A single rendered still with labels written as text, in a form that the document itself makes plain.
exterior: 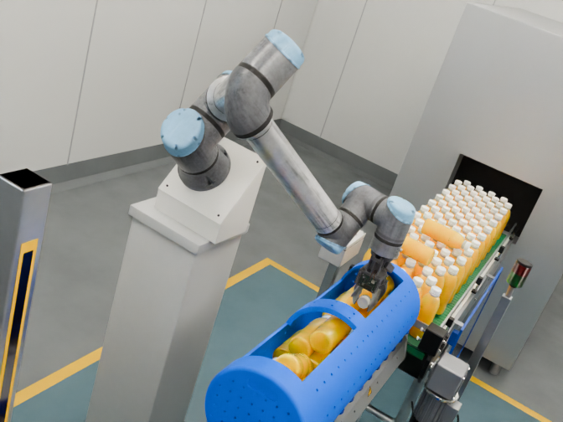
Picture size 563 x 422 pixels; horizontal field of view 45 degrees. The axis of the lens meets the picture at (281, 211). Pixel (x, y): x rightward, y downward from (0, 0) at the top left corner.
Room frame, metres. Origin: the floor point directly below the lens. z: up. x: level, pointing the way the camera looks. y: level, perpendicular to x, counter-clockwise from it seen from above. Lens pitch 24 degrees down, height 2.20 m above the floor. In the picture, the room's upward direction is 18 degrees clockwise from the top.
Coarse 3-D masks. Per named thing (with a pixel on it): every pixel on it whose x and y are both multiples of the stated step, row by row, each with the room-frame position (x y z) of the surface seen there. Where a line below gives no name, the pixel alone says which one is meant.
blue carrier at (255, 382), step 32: (416, 288) 2.05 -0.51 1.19; (288, 320) 1.71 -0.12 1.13; (352, 320) 1.66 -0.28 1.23; (384, 320) 1.77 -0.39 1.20; (256, 352) 1.55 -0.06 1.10; (352, 352) 1.55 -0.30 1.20; (384, 352) 1.72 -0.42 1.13; (224, 384) 1.32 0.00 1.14; (256, 384) 1.30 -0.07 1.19; (288, 384) 1.29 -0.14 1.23; (320, 384) 1.36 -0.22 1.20; (352, 384) 1.49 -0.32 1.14; (224, 416) 1.31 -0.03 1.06; (256, 416) 1.29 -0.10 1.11; (288, 416) 1.26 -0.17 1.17; (320, 416) 1.31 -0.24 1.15
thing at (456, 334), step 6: (492, 276) 2.98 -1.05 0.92; (498, 276) 3.05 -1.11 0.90; (492, 282) 2.85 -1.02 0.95; (486, 294) 2.71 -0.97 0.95; (480, 300) 2.63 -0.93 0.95; (474, 312) 2.50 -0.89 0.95; (480, 312) 3.06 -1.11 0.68; (468, 318) 2.43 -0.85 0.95; (462, 324) 2.42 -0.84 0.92; (474, 324) 3.06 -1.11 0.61; (456, 330) 2.41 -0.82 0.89; (462, 330) 2.32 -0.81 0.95; (450, 336) 2.39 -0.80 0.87; (456, 336) 2.38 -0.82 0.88; (468, 336) 3.06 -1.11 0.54; (450, 342) 2.38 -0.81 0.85; (456, 342) 2.32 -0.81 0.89; (462, 348) 3.05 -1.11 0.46
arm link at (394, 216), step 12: (384, 204) 1.87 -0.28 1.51; (396, 204) 1.85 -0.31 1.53; (408, 204) 1.88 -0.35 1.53; (384, 216) 1.85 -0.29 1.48; (396, 216) 1.83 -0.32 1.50; (408, 216) 1.83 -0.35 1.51; (384, 228) 1.84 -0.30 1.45; (396, 228) 1.83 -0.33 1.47; (408, 228) 1.85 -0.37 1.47; (384, 240) 1.83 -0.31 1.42; (396, 240) 1.83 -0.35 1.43
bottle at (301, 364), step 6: (282, 354) 1.43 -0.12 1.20; (288, 354) 1.43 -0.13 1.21; (294, 354) 1.46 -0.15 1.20; (300, 354) 1.50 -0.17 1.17; (276, 360) 1.42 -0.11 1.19; (282, 360) 1.42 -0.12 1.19; (288, 360) 1.42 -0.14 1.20; (294, 360) 1.42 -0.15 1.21; (300, 360) 1.44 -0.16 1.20; (306, 360) 1.49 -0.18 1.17; (288, 366) 1.41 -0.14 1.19; (294, 366) 1.41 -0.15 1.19; (300, 366) 1.41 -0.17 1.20; (306, 366) 1.46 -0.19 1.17; (294, 372) 1.40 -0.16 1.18; (300, 372) 1.41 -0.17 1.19; (306, 372) 1.46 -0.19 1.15; (300, 378) 1.44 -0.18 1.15
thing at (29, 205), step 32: (0, 192) 0.93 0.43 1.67; (32, 192) 0.93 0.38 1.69; (0, 224) 0.93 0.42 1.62; (32, 224) 0.94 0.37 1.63; (0, 256) 0.92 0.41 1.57; (32, 256) 0.95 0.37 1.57; (0, 288) 0.92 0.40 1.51; (32, 288) 0.96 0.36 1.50; (0, 320) 0.91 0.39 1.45; (0, 352) 0.92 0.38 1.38; (0, 384) 0.93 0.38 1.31; (0, 416) 0.94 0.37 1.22
